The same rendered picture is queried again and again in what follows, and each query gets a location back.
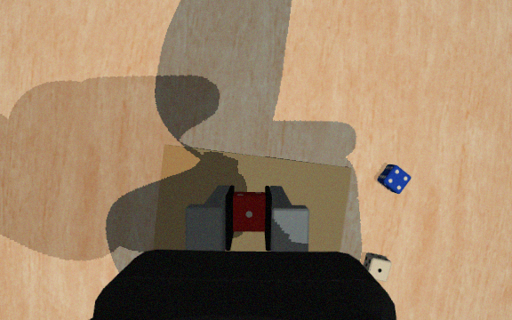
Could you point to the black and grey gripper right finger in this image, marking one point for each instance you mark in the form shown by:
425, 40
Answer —
286, 225

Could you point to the tan square mat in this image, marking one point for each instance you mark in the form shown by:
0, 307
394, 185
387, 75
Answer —
190, 175

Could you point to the beige die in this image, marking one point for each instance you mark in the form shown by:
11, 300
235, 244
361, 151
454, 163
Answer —
378, 266

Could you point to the red die with grey pips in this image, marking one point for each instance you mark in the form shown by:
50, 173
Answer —
249, 211

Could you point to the blue die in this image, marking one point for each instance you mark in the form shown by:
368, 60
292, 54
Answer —
394, 178

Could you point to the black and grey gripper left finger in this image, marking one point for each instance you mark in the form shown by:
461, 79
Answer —
209, 226

